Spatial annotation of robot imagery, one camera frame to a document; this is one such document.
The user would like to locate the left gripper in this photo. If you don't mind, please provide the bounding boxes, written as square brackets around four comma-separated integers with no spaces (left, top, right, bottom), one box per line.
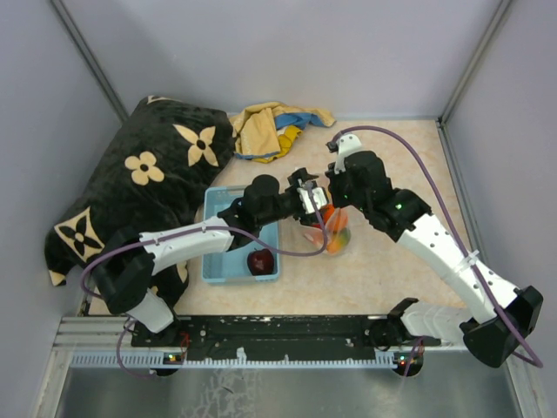
[258,168,326,228]

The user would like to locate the orange tangerine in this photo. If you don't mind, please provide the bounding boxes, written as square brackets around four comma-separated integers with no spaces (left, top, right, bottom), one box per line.
[320,205,335,224]

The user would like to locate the green yellow mango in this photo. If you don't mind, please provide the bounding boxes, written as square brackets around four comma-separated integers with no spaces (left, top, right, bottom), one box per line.
[335,228,351,247]

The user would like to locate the clear zip top bag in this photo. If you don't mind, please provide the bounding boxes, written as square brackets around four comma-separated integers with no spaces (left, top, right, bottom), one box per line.
[301,207,350,255]

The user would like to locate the dark red apple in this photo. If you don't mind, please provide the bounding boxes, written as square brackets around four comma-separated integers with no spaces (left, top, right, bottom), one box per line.
[246,248,275,276]

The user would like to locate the small orange mango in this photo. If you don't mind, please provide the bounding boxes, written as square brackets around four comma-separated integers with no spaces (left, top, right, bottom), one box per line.
[326,238,349,254]

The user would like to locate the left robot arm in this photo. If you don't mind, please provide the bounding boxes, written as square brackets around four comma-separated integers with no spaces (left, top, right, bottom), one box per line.
[89,168,329,346]

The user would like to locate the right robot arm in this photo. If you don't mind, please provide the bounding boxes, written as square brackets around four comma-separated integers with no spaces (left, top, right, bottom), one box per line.
[325,151,543,367]

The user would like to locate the yellow blue crumpled cloth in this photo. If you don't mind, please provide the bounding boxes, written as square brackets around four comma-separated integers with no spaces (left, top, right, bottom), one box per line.
[229,102,336,164]

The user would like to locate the light blue plastic basket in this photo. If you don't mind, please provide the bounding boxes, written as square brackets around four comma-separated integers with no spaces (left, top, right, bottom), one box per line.
[201,185,281,286]

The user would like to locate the black floral pillow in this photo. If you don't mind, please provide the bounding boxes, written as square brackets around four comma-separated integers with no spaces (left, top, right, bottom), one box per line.
[44,96,236,287]

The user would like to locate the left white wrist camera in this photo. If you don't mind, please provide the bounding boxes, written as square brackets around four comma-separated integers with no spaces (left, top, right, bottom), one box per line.
[297,186,329,215]

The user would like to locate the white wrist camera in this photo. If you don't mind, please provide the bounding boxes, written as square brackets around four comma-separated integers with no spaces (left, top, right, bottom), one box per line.
[326,133,363,174]
[297,186,329,215]

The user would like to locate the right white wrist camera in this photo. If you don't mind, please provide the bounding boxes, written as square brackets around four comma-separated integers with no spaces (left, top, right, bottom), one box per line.
[326,133,363,174]

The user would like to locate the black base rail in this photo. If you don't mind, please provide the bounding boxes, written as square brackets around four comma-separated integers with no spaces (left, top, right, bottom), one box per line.
[131,315,425,376]

